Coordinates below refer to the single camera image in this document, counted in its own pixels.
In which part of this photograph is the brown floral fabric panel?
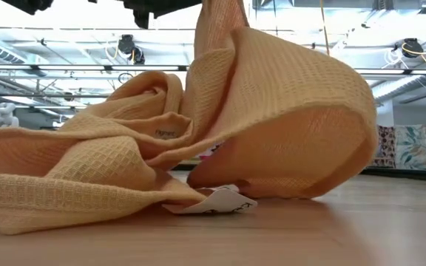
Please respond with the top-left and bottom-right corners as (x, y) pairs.
(371, 124), (397, 168)

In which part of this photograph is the orange waffle weave towel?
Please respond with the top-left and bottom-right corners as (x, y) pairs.
(0, 0), (379, 236)

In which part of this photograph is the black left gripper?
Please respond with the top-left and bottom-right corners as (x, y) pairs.
(122, 0), (203, 30)

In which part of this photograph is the black ceiling cable reel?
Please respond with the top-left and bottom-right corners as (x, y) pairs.
(118, 34), (146, 66)
(393, 38), (425, 59)

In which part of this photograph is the white towel label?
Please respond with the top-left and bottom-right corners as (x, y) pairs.
(162, 184), (258, 215)

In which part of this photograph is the yellow cable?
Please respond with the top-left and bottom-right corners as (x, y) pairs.
(319, 0), (331, 57)

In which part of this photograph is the teal leaf fabric panel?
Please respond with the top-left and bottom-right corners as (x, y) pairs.
(395, 124), (426, 171)

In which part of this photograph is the black metal table frame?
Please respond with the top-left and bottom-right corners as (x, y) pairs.
(172, 162), (426, 183)

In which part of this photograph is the white humanoid robot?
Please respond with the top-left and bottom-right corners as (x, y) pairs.
(0, 102), (20, 129)

